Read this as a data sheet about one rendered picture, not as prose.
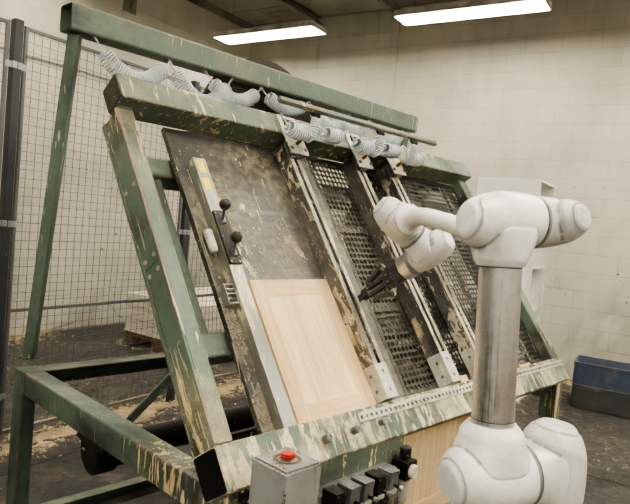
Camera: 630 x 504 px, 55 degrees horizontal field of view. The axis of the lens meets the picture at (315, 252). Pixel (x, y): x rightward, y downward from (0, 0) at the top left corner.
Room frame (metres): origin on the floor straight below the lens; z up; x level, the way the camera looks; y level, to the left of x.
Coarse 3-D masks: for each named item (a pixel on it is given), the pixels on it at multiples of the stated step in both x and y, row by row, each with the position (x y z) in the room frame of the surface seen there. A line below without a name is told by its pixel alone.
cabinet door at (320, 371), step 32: (256, 288) 1.94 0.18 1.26; (288, 288) 2.04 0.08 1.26; (320, 288) 2.15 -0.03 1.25; (288, 320) 1.96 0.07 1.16; (320, 320) 2.06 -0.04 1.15; (288, 352) 1.87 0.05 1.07; (320, 352) 1.97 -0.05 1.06; (352, 352) 2.08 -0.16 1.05; (288, 384) 1.80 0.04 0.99; (320, 384) 1.89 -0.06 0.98; (352, 384) 1.99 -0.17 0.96; (320, 416) 1.81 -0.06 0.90
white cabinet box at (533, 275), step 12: (480, 180) 5.71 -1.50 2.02; (492, 180) 5.65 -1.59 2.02; (504, 180) 5.59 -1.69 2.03; (516, 180) 5.53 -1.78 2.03; (528, 180) 5.47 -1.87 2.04; (540, 180) 5.41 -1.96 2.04; (480, 192) 5.70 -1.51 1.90; (528, 192) 5.46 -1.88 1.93; (540, 192) 5.42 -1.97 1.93; (552, 192) 5.91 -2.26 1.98; (540, 252) 5.93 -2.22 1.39; (528, 264) 5.43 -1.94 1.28; (540, 264) 5.93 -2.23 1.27; (528, 276) 5.42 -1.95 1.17; (540, 276) 5.92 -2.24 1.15; (528, 288) 5.41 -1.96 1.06; (540, 288) 5.91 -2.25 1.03; (528, 300) 5.42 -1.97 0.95; (540, 300) 5.91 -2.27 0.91; (540, 312) 5.90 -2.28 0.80
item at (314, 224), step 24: (288, 144) 2.37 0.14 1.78; (288, 168) 2.39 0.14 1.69; (312, 192) 2.36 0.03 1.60; (312, 216) 2.28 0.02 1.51; (312, 240) 2.27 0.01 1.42; (336, 264) 2.20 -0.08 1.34; (336, 288) 2.18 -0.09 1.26; (360, 312) 2.14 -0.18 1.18; (360, 336) 2.08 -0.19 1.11; (360, 360) 2.08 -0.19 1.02; (384, 384) 2.01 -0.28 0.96
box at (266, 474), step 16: (288, 448) 1.46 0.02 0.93; (256, 464) 1.37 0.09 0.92; (272, 464) 1.35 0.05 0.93; (304, 464) 1.37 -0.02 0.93; (320, 464) 1.39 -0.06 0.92; (256, 480) 1.37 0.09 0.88; (272, 480) 1.33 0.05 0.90; (288, 480) 1.31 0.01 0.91; (304, 480) 1.35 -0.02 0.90; (256, 496) 1.37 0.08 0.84; (272, 496) 1.33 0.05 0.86; (288, 496) 1.32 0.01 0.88; (304, 496) 1.35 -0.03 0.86
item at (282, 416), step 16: (192, 160) 2.05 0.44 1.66; (192, 176) 2.05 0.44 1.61; (208, 176) 2.05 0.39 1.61; (208, 192) 2.01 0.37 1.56; (208, 208) 1.98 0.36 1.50; (208, 224) 1.97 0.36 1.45; (224, 256) 1.90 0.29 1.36; (224, 272) 1.90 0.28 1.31; (240, 272) 1.90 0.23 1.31; (240, 288) 1.86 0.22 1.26; (240, 304) 1.83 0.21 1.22; (240, 320) 1.83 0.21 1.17; (256, 320) 1.83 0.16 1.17; (256, 336) 1.79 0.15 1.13; (256, 352) 1.77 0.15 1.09; (256, 368) 1.77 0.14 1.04; (272, 368) 1.76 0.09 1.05; (272, 384) 1.73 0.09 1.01; (272, 400) 1.71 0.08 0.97; (272, 416) 1.71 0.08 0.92; (288, 416) 1.70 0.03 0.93
